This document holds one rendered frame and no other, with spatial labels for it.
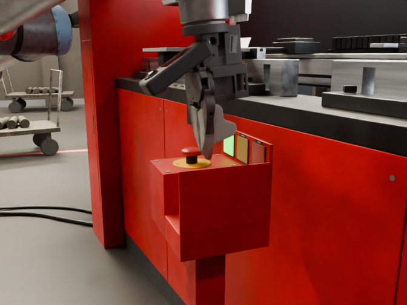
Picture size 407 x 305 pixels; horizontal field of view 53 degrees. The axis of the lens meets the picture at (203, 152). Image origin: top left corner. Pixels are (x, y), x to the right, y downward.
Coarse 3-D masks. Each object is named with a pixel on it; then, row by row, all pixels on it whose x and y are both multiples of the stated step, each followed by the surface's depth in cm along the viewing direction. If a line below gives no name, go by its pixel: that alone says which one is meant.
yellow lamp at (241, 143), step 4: (240, 140) 75; (244, 140) 74; (240, 144) 75; (244, 144) 74; (240, 148) 75; (244, 148) 74; (240, 152) 75; (244, 152) 74; (240, 156) 76; (244, 156) 74; (244, 160) 74
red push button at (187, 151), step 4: (184, 148) 76; (188, 148) 76; (192, 148) 76; (196, 148) 76; (184, 152) 75; (188, 152) 75; (192, 152) 75; (196, 152) 75; (200, 152) 76; (188, 156) 76; (192, 156) 76; (196, 156) 76; (188, 160) 76; (192, 160) 76; (196, 160) 76
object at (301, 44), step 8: (280, 40) 137; (288, 40) 134; (296, 40) 131; (304, 40) 132; (312, 40) 134; (272, 48) 131; (280, 48) 132; (288, 48) 132; (296, 48) 130; (304, 48) 132; (312, 48) 133
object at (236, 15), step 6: (228, 0) 126; (234, 0) 123; (240, 0) 120; (246, 0) 118; (228, 6) 126; (234, 6) 123; (240, 6) 120; (246, 6) 118; (228, 12) 126; (234, 12) 123; (240, 12) 120; (246, 12) 119; (234, 18) 125; (240, 18) 122; (246, 18) 120
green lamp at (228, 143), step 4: (232, 136) 78; (224, 140) 82; (228, 140) 80; (232, 140) 79; (224, 144) 82; (228, 144) 80; (232, 144) 79; (224, 148) 83; (228, 148) 81; (232, 148) 79; (228, 152) 81; (232, 152) 79
